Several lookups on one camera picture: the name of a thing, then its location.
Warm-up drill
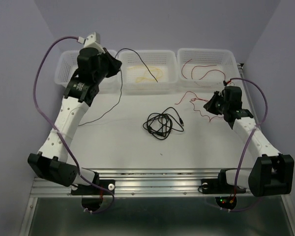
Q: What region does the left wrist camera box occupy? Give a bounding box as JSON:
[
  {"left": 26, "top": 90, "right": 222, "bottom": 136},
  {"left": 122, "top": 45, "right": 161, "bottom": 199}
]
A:
[{"left": 84, "top": 32, "right": 104, "bottom": 53}]

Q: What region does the right white plastic basket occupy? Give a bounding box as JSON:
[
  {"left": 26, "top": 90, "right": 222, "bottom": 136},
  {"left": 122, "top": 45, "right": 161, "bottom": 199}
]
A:
[{"left": 177, "top": 48, "right": 239, "bottom": 90}]

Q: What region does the thin dark green wire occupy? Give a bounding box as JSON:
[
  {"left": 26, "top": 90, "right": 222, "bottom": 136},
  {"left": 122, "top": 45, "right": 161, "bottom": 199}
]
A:
[{"left": 78, "top": 48, "right": 159, "bottom": 127}]

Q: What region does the middle white plastic basket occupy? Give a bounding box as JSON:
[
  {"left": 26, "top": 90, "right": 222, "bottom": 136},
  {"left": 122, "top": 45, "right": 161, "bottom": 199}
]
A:
[{"left": 117, "top": 50, "right": 178, "bottom": 94}]

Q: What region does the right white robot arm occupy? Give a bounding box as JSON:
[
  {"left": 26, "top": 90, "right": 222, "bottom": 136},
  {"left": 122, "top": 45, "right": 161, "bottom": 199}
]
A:
[{"left": 204, "top": 86, "right": 295, "bottom": 197}]

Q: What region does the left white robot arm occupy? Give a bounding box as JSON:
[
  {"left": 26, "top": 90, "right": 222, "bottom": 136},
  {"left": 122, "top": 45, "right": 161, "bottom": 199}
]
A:
[{"left": 28, "top": 47, "right": 122, "bottom": 194}]

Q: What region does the yellow wire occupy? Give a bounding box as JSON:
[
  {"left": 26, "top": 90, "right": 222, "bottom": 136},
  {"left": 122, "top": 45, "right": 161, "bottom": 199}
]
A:
[{"left": 127, "top": 65, "right": 165, "bottom": 83}]

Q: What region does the white plastic basket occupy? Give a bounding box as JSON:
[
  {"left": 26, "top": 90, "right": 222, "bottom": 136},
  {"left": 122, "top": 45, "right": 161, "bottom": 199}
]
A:
[
  {"left": 117, "top": 50, "right": 178, "bottom": 94},
  {"left": 177, "top": 48, "right": 239, "bottom": 90},
  {"left": 54, "top": 50, "right": 118, "bottom": 93}
]

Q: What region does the left white plastic basket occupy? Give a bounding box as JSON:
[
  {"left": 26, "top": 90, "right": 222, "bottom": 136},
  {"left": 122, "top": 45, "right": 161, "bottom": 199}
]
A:
[{"left": 54, "top": 50, "right": 118, "bottom": 93}]

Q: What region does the black usb cable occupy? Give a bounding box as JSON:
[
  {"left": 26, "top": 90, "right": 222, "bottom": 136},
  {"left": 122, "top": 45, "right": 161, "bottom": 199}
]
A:
[{"left": 142, "top": 107, "right": 185, "bottom": 141}]

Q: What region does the red wire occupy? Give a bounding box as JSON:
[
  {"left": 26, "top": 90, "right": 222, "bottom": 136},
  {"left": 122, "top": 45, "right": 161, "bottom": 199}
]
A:
[
  {"left": 174, "top": 90, "right": 224, "bottom": 122},
  {"left": 181, "top": 59, "right": 227, "bottom": 84}
]

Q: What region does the aluminium front rail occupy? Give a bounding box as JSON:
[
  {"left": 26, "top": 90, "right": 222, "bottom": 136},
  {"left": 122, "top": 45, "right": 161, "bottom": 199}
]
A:
[{"left": 29, "top": 168, "right": 290, "bottom": 199}]

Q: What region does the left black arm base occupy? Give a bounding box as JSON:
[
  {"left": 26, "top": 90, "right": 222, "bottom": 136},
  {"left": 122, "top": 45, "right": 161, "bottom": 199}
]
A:
[{"left": 70, "top": 185, "right": 114, "bottom": 214}]

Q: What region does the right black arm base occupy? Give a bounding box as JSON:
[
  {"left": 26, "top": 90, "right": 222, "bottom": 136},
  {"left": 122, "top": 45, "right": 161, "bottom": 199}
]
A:
[{"left": 198, "top": 178, "right": 246, "bottom": 212}]

